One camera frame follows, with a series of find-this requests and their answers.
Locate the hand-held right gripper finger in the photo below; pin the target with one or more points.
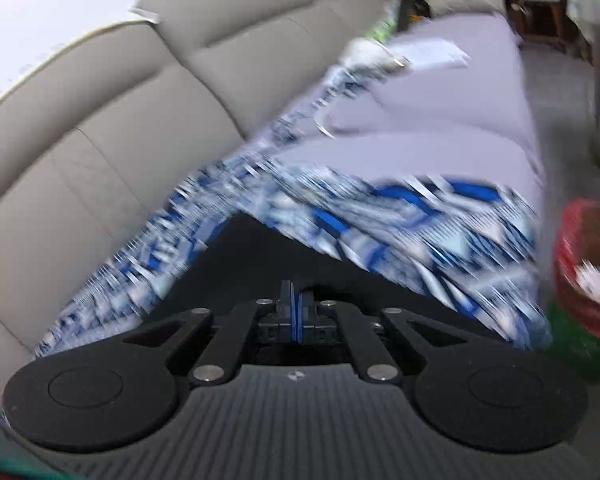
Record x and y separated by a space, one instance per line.
298 312
287 312

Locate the black pants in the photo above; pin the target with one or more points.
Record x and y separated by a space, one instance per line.
260 252

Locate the blue white patterned blanket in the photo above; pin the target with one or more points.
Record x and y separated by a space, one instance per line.
405 230

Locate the grey leather sofa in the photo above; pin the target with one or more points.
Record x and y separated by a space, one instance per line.
130 120

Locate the lavender sofa cover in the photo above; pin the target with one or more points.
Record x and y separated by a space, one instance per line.
450 110

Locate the white plastic bag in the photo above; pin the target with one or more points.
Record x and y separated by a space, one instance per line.
370 54

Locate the green bin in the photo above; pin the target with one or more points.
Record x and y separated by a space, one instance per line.
575 350

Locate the white paper sheet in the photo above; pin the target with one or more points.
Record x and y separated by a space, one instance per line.
430 54

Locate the red plastic bag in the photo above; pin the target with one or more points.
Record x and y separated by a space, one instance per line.
580 240

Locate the grey metal pole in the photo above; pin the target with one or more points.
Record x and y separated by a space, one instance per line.
598 105

